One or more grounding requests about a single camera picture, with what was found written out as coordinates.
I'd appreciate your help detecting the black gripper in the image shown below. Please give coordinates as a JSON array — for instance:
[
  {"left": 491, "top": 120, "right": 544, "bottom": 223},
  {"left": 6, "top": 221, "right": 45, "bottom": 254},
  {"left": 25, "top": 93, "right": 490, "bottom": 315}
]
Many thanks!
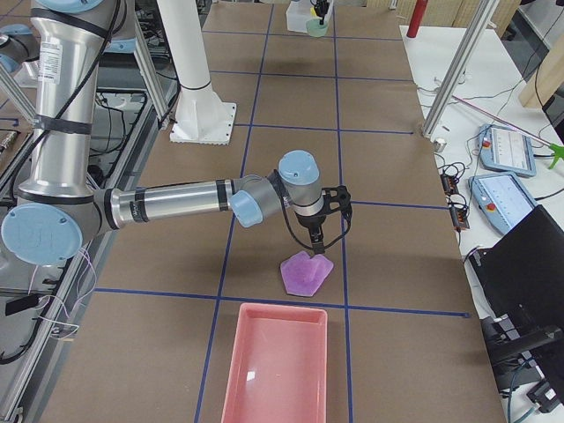
[
  {"left": 310, "top": 0, "right": 330, "bottom": 18},
  {"left": 293, "top": 185, "right": 353, "bottom": 254}
]

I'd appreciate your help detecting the mint green plastic bowl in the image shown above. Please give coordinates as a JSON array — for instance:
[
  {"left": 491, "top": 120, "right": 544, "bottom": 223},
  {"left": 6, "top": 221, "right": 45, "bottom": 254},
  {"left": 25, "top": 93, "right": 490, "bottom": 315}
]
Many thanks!
[{"left": 306, "top": 19, "right": 328, "bottom": 38}]

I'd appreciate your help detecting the purple microfiber cloth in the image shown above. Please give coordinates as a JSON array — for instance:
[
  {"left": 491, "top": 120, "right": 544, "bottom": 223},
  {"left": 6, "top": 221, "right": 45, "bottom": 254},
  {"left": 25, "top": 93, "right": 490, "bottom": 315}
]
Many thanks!
[{"left": 280, "top": 251, "right": 334, "bottom": 297}]

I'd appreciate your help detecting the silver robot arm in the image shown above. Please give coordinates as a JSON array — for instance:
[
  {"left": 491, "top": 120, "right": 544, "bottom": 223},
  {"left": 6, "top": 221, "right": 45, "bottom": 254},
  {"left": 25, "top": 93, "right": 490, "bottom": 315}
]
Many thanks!
[{"left": 1, "top": 1, "right": 353, "bottom": 266}]

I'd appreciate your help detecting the translucent white plastic box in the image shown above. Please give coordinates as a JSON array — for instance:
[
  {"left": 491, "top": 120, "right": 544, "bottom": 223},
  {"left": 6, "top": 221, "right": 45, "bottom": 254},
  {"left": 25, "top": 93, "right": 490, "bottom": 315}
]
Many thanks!
[{"left": 286, "top": 1, "right": 319, "bottom": 33}]

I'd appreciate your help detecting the red cylinder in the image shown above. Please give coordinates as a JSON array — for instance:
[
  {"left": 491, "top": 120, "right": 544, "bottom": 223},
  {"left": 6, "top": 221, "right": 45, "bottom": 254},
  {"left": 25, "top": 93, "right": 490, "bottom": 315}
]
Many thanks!
[{"left": 406, "top": 0, "right": 428, "bottom": 38}]

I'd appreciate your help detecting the pink plastic tray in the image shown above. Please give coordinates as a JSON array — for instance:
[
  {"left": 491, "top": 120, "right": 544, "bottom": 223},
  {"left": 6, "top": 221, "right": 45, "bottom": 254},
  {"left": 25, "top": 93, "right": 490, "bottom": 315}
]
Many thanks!
[{"left": 221, "top": 303, "right": 328, "bottom": 422}]

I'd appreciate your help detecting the blue teach pendant near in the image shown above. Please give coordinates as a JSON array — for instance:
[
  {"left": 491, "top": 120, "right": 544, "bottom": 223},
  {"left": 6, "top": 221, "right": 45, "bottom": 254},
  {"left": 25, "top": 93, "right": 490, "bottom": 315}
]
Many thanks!
[{"left": 468, "top": 171, "right": 538, "bottom": 235}]

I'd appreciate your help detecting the blue teach pendant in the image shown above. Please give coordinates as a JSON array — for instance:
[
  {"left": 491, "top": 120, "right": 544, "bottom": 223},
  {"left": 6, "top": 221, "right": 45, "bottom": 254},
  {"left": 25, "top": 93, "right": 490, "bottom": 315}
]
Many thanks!
[
  {"left": 478, "top": 124, "right": 537, "bottom": 178},
  {"left": 468, "top": 171, "right": 538, "bottom": 235}
]

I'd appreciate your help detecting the blue teach pendant far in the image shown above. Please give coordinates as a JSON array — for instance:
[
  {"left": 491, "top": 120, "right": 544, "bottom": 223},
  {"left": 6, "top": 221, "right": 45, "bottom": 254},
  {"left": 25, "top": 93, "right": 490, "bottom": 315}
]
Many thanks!
[{"left": 478, "top": 124, "right": 537, "bottom": 178}]

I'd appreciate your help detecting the black laptop computer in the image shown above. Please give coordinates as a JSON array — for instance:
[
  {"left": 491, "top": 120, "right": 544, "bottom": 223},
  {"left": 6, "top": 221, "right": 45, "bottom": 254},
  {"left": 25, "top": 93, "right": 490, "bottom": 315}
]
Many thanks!
[{"left": 469, "top": 205, "right": 563, "bottom": 344}]

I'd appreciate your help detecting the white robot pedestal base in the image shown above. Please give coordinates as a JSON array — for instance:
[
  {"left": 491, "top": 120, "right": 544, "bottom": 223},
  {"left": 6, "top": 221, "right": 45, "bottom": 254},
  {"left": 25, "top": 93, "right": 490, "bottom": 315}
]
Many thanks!
[{"left": 158, "top": 0, "right": 237, "bottom": 145}]

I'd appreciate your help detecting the aluminium frame post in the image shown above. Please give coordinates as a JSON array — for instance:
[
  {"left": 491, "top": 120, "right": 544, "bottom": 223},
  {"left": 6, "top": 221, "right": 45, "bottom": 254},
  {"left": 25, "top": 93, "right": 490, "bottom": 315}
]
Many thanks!
[{"left": 421, "top": 0, "right": 499, "bottom": 138}]

